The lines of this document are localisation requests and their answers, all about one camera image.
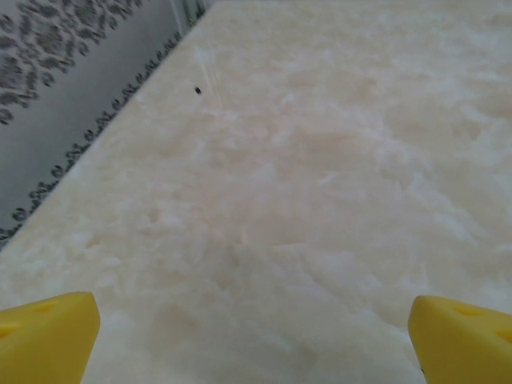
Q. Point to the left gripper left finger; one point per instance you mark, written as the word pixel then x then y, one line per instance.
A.
pixel 44 344

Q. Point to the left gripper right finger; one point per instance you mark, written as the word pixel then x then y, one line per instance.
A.
pixel 468 344

